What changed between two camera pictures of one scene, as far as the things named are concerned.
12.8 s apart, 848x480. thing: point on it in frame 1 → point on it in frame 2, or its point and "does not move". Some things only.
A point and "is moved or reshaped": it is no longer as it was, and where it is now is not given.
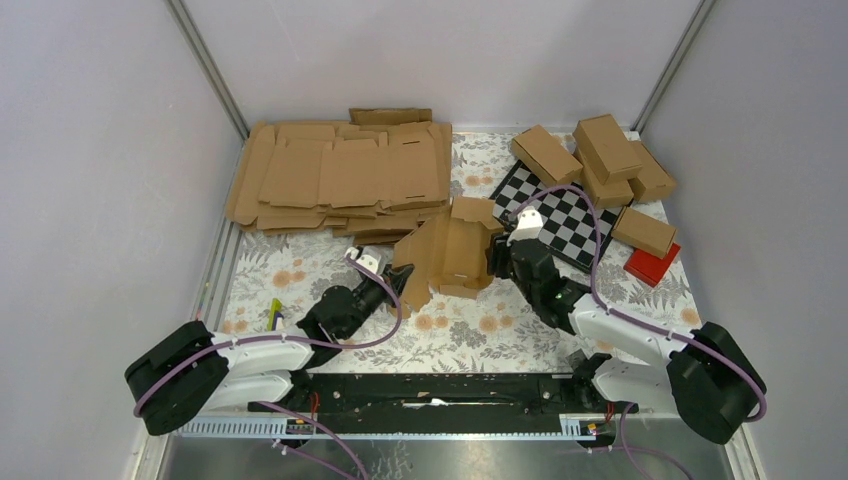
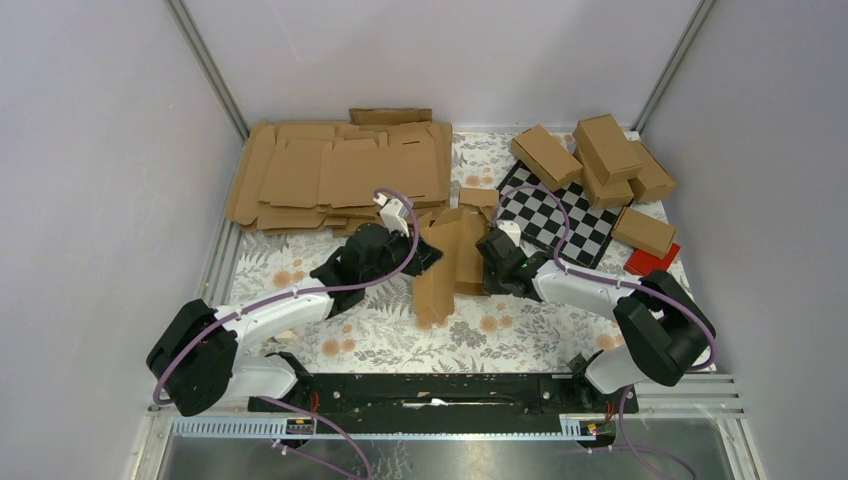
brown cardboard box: (448, 251) is moved or reshaped
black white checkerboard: (567, 218) does not move
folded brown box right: (654, 181) does not move
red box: (650, 268) does not move
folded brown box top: (607, 148) does not move
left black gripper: (397, 277) → (426, 256)
